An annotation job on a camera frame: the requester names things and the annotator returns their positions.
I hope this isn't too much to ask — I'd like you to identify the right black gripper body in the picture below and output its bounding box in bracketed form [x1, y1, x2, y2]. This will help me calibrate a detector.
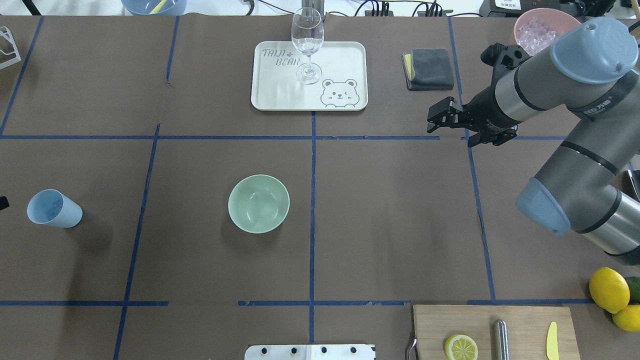
[450, 43, 531, 148]

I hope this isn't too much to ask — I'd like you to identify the green bowl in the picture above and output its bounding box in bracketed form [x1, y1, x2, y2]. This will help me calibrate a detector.
[227, 174, 291, 234]

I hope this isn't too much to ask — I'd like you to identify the light blue cup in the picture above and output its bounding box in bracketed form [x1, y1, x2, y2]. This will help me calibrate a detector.
[26, 189, 83, 229]

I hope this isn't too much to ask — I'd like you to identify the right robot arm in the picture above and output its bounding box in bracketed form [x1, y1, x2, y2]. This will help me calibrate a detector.
[427, 17, 640, 268]

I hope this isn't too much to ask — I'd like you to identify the pink bowl with ice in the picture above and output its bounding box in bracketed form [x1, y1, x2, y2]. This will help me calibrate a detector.
[512, 7, 581, 56]

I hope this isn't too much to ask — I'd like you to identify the blue bowl with fork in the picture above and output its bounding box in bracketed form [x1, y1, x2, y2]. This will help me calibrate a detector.
[121, 0, 188, 16]

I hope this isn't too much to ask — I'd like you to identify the grey yellow folded cloth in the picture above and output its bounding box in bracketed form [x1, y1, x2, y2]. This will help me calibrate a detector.
[401, 48, 454, 91]

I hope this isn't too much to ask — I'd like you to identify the cream bear tray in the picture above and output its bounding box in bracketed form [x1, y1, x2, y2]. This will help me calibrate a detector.
[250, 41, 369, 112]

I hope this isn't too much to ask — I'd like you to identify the clear wine glass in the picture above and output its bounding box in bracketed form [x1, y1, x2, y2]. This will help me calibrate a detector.
[291, 6, 325, 85]

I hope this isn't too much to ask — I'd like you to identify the wooden cutting board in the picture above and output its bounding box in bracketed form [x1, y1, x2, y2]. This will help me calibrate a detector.
[413, 304, 581, 360]

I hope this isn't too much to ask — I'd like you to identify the yellow lemon front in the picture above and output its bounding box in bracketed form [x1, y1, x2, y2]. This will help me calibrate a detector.
[589, 267, 631, 314]

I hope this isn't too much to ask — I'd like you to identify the yellow lemon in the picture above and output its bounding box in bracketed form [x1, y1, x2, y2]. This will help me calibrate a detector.
[612, 304, 640, 332]
[589, 267, 631, 314]

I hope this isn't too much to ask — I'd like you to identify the steel muddler black tip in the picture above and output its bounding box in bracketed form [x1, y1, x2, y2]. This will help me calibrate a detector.
[493, 319, 510, 360]

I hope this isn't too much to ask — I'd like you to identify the lemon half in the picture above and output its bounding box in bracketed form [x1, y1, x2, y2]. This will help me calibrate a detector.
[443, 333, 479, 360]

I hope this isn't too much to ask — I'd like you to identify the green avocado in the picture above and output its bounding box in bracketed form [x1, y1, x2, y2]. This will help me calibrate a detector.
[624, 276, 640, 304]

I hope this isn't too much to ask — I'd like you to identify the yellow plastic knife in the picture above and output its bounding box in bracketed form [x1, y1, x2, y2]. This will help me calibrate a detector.
[545, 321, 560, 360]

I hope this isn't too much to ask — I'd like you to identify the yellow lemon back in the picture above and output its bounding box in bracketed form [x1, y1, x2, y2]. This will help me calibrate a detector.
[612, 304, 640, 332]

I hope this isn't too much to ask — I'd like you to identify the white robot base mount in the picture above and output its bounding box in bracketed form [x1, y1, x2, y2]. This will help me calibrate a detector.
[244, 344, 377, 360]

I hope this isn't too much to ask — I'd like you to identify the white wire cup rack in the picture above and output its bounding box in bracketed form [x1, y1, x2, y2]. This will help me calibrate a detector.
[0, 26, 22, 70]

